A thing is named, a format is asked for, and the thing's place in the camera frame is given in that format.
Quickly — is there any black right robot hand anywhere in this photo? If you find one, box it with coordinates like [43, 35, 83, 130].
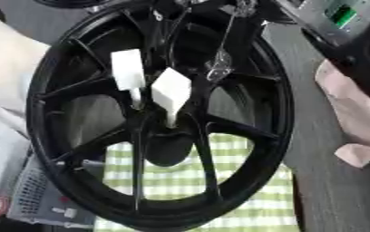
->
[151, 0, 274, 85]

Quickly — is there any white pin, flat angled head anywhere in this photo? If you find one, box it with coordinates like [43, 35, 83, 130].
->
[150, 67, 195, 129]

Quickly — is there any white pin, flat rectangular head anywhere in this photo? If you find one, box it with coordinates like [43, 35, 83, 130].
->
[110, 48, 149, 109]

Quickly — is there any black spoked wheel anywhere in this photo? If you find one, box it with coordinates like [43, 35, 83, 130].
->
[24, 0, 297, 232]

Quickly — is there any pale pink cloth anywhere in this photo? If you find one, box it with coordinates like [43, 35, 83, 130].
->
[313, 59, 370, 169]

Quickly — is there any white fabric cover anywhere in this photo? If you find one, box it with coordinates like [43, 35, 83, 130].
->
[0, 11, 54, 194]

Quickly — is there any grey perforated equipment box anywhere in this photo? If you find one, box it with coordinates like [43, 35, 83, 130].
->
[4, 152, 100, 228]

